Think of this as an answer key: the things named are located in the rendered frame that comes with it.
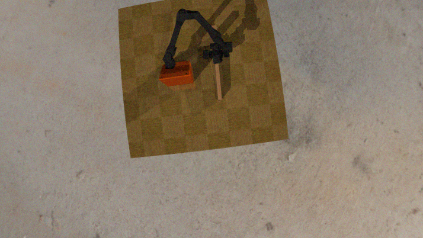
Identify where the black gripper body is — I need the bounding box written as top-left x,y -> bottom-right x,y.
203,49 -> 229,59

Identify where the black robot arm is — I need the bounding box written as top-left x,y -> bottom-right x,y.
162,8 -> 233,69

